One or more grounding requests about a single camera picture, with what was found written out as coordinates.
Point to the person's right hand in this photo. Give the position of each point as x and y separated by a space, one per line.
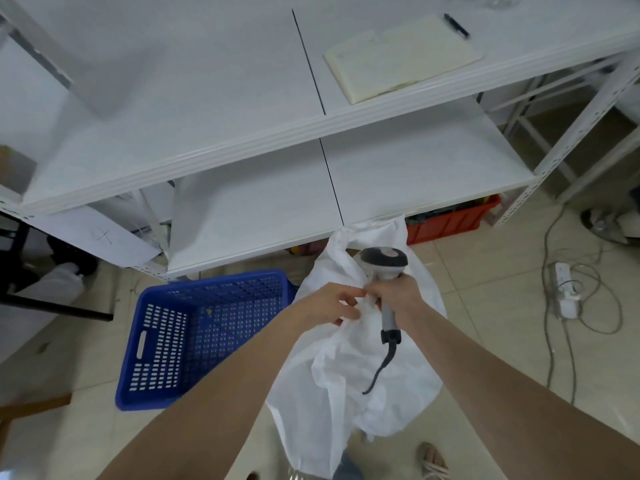
405 299

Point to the person's left hand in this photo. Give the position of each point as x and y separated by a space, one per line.
330 304

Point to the grey handheld barcode scanner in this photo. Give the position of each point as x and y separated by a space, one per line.
382 259

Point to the white woven sack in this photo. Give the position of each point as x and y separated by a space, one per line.
340 394

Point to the blue plastic crate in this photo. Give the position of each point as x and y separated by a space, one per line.
130 394

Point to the person's left forearm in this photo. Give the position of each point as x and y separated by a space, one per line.
210 409

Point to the person's right forearm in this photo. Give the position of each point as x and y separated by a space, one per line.
525 404

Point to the person's sandal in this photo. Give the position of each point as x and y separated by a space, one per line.
432 462

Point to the person's left leg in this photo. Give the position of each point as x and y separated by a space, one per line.
347 469

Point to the red plastic crate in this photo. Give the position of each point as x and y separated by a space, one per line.
450 224

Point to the white power strip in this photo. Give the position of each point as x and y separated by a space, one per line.
562 279

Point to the white power adapter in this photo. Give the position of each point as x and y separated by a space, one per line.
573 291

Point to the white metal shelf rack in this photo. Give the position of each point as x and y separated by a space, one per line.
600 169
225 94

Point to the white paper sign sheet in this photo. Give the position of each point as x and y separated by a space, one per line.
90 234

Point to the black pen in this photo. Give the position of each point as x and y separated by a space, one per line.
456 25

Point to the wooden folding table black legs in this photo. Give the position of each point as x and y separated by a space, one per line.
50 307

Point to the wooden chair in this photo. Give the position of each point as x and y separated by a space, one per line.
35 404

